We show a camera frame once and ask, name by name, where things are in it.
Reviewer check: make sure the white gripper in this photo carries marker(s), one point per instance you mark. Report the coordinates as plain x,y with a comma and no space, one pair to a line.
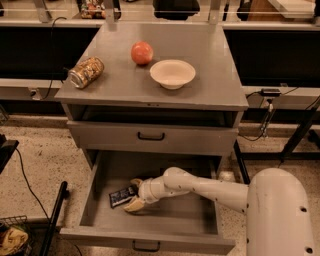
146,192

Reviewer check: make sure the blue rxbar wrapper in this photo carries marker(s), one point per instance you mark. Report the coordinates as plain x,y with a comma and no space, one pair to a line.
122,196

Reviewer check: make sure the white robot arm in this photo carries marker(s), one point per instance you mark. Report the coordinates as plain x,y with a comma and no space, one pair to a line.
275,203

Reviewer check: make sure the open grey lower drawer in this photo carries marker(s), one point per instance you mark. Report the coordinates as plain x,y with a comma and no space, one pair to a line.
187,223

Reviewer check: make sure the closed grey upper drawer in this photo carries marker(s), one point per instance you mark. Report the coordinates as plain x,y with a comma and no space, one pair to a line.
153,138

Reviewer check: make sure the grey drawer cabinet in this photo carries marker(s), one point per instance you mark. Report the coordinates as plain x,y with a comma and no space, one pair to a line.
126,93

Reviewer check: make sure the black pole stand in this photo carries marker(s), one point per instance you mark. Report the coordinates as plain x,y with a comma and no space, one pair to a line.
62,195

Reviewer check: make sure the white bowl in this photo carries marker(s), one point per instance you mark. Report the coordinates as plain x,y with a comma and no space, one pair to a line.
172,74

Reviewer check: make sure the patterned drink can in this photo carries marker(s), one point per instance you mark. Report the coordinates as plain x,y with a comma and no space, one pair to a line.
85,72

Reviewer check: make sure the red apple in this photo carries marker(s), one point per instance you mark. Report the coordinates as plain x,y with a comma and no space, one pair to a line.
141,53

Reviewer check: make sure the black power adapter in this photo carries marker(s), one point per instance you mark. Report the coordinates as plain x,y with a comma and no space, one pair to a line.
270,92

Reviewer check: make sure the wire basket with snacks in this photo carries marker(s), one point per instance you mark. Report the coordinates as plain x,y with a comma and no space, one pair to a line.
15,236

